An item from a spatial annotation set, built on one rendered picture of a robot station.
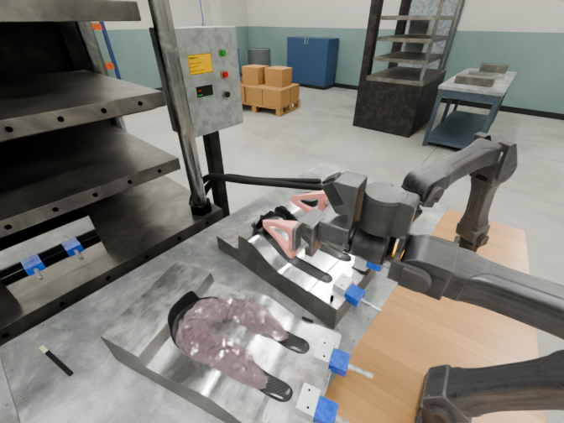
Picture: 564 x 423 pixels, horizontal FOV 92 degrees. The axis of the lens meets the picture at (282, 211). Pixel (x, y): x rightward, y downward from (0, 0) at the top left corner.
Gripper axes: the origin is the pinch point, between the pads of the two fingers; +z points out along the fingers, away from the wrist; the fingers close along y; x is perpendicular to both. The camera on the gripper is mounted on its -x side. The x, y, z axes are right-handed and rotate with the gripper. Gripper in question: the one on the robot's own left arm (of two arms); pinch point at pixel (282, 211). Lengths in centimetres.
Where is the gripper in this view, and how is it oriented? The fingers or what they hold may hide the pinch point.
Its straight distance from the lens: 51.8
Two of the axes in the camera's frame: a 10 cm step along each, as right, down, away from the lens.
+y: -5.5, 4.8, -6.8
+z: -8.4, -3.0, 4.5
